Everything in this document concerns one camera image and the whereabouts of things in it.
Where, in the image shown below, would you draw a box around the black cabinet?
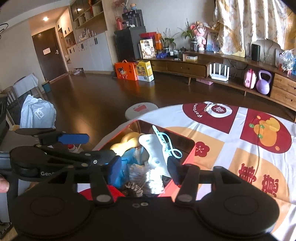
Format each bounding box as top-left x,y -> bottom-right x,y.
114,26 -> 147,63

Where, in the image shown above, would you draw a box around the person's left hand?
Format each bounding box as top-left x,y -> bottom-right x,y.
0,177 -> 10,193

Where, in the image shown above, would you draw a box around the pink dried flowers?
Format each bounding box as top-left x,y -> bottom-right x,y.
112,0 -> 130,13

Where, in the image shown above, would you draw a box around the white router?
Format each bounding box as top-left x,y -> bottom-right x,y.
209,62 -> 230,81

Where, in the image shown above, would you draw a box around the yellow carton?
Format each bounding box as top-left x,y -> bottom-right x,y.
135,60 -> 155,82

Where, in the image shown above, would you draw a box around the white chair cover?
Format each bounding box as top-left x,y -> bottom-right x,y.
13,73 -> 39,98

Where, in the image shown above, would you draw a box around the printed tablecloth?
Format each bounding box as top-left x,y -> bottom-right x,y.
76,101 -> 296,234

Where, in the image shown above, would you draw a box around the white plastic bag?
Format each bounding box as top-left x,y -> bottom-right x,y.
20,94 -> 57,129

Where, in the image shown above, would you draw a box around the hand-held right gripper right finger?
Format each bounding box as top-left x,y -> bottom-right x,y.
167,158 -> 246,207

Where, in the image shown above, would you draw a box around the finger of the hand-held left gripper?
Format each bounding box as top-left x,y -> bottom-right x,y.
15,128 -> 90,145
35,144 -> 117,168

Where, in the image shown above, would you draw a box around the white face mask blue straps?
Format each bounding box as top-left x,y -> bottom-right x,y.
138,125 -> 183,178

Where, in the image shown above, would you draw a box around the wooden wall shelving unit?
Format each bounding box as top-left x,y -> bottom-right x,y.
55,0 -> 116,73

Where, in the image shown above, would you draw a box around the pink doll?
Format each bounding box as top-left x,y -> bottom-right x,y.
193,22 -> 207,51

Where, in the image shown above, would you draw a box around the black water dispenser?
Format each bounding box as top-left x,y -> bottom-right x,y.
122,10 -> 142,28

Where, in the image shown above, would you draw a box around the dark wooden door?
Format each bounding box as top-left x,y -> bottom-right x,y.
32,27 -> 68,82

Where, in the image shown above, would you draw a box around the small beige box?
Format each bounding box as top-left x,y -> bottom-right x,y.
183,53 -> 199,62

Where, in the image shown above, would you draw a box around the grey cushion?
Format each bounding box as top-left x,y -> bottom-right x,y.
246,38 -> 282,66

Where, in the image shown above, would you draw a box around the blue rubber glove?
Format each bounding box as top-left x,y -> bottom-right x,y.
116,147 -> 151,189

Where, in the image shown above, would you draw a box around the floral cloth cover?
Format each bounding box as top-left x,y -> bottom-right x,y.
214,0 -> 296,55

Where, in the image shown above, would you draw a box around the clear plastic bag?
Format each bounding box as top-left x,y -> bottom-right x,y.
277,49 -> 295,72

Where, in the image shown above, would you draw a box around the pink toy suitcase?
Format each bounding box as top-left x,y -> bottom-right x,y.
243,68 -> 258,89

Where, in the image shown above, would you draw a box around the red tin box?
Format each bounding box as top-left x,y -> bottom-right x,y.
92,119 -> 196,202

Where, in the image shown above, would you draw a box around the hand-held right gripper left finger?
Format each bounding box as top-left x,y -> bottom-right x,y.
47,155 -> 122,207

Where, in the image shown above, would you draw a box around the wooden chair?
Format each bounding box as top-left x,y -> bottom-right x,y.
0,86 -> 19,116

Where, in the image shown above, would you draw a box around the wooden TV cabinet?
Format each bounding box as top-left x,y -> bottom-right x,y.
148,50 -> 296,121

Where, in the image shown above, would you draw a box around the red gift box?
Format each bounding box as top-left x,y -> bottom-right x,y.
139,32 -> 158,40

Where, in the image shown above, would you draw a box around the white yellow cereal box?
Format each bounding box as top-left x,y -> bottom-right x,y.
139,39 -> 155,59

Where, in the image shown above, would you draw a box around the black cylinder speaker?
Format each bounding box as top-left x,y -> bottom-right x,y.
251,44 -> 261,62

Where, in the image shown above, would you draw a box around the purple kettlebell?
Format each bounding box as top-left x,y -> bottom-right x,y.
256,70 -> 273,95

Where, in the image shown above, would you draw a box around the purple picture card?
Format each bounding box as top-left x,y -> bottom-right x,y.
206,32 -> 220,52

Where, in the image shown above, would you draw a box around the potted orchid plant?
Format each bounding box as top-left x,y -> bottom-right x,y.
178,19 -> 199,52

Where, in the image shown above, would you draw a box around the leafy potted plant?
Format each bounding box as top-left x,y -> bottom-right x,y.
157,28 -> 178,55

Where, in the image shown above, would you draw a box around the orange gift bag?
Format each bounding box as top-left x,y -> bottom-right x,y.
115,60 -> 139,81
154,33 -> 163,50

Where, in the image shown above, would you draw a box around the white tissue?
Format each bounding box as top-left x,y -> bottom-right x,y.
128,163 -> 166,194

